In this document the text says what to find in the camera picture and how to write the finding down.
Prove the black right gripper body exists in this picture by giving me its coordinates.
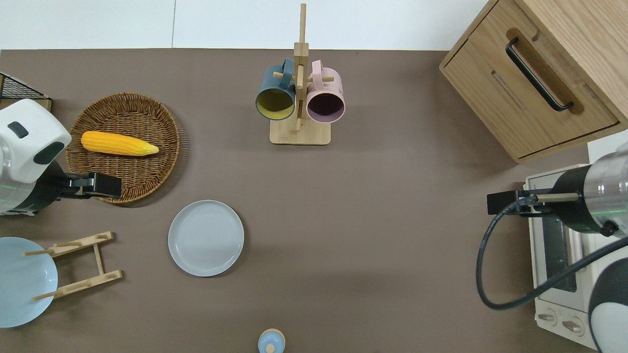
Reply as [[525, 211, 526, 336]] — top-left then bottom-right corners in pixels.
[[487, 189, 538, 217]]

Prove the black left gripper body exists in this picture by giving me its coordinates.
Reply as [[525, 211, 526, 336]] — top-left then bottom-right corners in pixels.
[[47, 172, 122, 202]]

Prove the gray plate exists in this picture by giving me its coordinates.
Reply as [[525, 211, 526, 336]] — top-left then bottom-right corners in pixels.
[[168, 200, 245, 277]]

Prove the light blue plate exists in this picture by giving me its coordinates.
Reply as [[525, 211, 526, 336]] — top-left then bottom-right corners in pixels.
[[0, 237, 58, 328]]

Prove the brown wicker basket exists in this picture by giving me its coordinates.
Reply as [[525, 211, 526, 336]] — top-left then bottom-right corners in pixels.
[[65, 92, 181, 204]]

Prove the yellow corn cob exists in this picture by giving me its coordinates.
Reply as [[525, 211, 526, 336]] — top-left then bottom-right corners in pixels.
[[80, 130, 160, 157]]

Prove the wooden dish rack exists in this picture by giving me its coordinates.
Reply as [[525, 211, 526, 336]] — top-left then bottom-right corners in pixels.
[[23, 231, 123, 302]]

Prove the wooden cabinet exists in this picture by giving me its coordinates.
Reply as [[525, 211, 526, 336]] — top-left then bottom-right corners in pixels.
[[439, 0, 628, 165]]

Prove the white toaster oven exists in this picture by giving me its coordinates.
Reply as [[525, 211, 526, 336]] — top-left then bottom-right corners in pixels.
[[524, 164, 628, 352]]

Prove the teal mug yellow inside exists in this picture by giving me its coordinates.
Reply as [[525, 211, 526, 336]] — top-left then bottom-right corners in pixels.
[[255, 58, 297, 121]]

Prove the wooden mug tree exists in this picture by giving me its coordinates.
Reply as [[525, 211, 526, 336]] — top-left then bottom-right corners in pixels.
[[269, 3, 335, 146]]

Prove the pink mug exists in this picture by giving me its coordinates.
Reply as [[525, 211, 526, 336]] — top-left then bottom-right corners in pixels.
[[306, 60, 346, 124]]

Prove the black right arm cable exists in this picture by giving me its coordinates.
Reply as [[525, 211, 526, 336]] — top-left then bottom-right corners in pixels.
[[476, 194, 628, 310]]

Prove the black wire grid box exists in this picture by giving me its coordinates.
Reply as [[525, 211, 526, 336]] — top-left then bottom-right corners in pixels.
[[0, 72, 52, 112]]

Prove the black cabinet handle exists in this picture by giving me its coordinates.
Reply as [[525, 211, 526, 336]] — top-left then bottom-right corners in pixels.
[[505, 38, 575, 112]]

